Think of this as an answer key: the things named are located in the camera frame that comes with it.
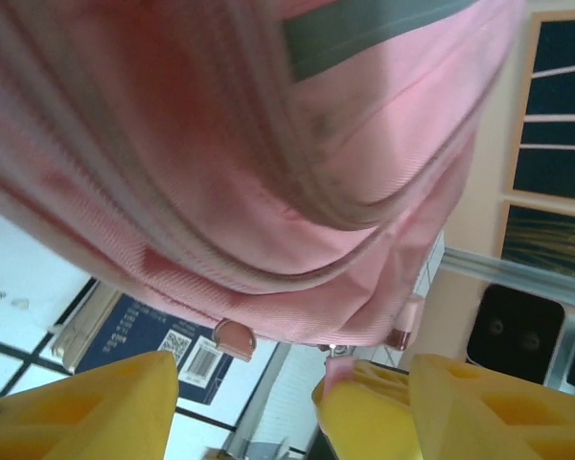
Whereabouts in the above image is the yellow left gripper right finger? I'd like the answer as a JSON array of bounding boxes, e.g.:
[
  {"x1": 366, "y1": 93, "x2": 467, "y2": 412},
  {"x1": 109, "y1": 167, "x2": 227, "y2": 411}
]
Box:
[{"x1": 408, "y1": 353, "x2": 575, "y2": 460}]

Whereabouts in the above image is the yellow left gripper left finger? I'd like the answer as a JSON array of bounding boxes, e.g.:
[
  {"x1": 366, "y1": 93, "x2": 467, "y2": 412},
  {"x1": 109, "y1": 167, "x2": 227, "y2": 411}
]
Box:
[{"x1": 0, "y1": 349, "x2": 179, "y2": 460}]

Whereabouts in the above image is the dark blue book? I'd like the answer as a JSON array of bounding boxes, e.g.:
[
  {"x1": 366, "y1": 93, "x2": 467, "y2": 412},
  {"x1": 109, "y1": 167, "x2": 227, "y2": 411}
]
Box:
[{"x1": 52, "y1": 286, "x2": 282, "y2": 407}]

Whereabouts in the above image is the pink backpack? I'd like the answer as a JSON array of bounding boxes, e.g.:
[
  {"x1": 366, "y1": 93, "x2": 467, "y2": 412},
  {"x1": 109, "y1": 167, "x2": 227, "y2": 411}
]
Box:
[{"x1": 0, "y1": 0, "x2": 528, "y2": 384}]

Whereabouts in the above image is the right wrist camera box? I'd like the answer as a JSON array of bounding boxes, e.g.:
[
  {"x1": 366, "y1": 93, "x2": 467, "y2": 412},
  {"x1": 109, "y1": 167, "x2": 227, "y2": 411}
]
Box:
[{"x1": 466, "y1": 284, "x2": 565, "y2": 384}]

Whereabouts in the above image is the wall panel with pink flowers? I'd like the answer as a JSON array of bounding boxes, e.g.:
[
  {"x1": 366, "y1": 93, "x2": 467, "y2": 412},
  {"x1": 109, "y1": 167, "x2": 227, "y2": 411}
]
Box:
[{"x1": 511, "y1": 8, "x2": 575, "y2": 196}]

